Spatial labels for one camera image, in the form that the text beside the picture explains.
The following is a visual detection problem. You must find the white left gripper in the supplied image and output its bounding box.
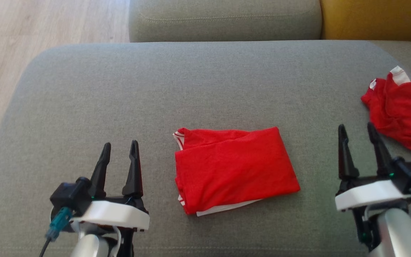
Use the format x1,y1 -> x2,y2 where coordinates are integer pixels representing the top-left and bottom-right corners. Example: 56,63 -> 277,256
70,140 -> 151,232

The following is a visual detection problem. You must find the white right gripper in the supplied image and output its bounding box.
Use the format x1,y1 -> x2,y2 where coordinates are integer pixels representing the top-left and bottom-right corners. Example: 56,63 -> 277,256
335,122 -> 411,212

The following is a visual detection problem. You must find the red shorts white stripe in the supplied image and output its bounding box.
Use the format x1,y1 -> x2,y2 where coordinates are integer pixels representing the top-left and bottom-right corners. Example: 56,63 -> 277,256
361,66 -> 411,158

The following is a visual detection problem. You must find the red Bulls jersey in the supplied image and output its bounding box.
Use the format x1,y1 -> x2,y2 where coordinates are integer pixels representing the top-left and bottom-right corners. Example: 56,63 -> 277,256
172,126 -> 301,217

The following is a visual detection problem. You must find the yellow sofa cushion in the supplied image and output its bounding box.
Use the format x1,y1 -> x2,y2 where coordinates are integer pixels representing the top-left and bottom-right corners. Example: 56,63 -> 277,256
319,0 -> 411,44

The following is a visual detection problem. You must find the grey sofa back cushion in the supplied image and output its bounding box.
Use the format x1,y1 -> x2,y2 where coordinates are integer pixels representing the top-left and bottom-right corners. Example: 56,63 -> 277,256
128,0 -> 323,43

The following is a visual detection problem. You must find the left camera cable teal plug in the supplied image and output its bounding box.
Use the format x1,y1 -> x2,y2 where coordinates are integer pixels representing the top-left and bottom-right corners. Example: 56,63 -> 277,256
39,207 -> 73,257

